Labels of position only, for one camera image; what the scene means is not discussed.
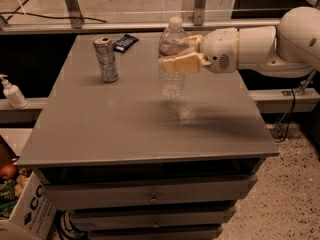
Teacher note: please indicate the clear plastic water bottle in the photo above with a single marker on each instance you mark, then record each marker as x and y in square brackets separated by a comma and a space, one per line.
[171, 42]

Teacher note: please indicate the white pump dispenser bottle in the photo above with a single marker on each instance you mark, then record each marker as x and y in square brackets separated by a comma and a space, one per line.
[13, 94]

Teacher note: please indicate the grey drawer cabinet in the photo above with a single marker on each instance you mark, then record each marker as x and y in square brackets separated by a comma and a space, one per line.
[131, 164]

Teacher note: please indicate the silver redbull can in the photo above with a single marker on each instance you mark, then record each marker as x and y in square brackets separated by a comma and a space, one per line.
[105, 55]

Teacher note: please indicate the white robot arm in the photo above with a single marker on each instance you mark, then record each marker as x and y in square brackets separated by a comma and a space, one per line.
[289, 50]

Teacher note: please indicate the red apple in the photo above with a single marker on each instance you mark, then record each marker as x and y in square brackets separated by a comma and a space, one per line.
[8, 171]

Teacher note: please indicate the dark blue snack packet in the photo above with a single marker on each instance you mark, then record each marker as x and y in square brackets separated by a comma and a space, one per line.
[124, 43]

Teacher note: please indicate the white cardboard box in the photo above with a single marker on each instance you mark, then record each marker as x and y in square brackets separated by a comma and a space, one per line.
[25, 213]

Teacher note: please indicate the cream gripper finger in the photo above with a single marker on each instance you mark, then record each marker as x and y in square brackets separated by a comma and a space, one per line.
[195, 42]
[189, 63]

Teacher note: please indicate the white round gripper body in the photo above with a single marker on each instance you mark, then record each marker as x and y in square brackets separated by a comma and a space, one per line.
[220, 50]

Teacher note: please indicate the metal window frame rail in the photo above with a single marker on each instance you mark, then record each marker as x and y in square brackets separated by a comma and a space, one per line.
[97, 16]

